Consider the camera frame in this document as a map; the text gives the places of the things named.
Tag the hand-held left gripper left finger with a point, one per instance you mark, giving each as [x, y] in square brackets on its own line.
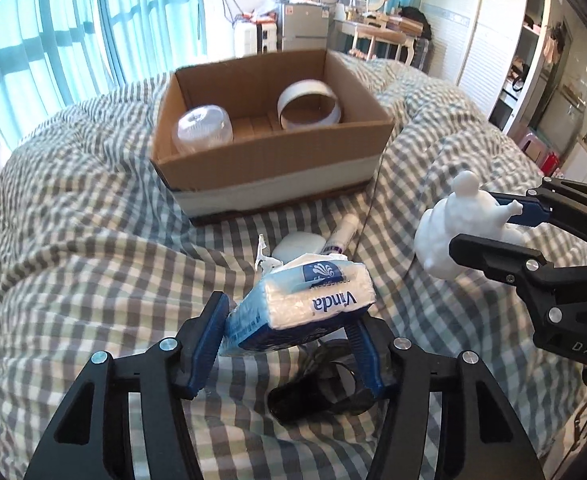
[208, 342]

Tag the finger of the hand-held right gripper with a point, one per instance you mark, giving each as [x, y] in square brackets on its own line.
[528, 210]
[493, 257]

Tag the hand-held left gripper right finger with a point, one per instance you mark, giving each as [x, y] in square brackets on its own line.
[368, 355]

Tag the blue white tissue pack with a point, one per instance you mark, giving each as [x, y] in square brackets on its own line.
[298, 305]

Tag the glue stick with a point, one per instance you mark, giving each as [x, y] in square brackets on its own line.
[341, 232]

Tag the white oval soap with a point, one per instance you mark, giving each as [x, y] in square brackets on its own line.
[296, 245]

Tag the cardboard box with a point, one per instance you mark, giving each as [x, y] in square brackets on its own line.
[273, 160]

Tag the pink plastic stool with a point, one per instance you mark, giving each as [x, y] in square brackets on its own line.
[533, 142]

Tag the white wardrobe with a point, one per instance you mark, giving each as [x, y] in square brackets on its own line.
[493, 35]

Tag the dark suitcase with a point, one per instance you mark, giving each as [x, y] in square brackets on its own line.
[423, 55]

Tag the clear plastic container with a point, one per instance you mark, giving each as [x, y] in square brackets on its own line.
[203, 127]

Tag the black bag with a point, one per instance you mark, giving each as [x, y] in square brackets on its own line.
[416, 17]

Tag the white dressing table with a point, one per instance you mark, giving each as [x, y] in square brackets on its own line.
[373, 35]

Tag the white tape roll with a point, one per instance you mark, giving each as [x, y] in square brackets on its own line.
[303, 87]

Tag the silver small fridge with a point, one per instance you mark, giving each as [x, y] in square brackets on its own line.
[303, 25]

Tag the white suitcase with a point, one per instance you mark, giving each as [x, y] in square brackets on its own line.
[246, 40]

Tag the clear plastic bag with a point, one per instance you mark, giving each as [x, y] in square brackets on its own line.
[268, 5]

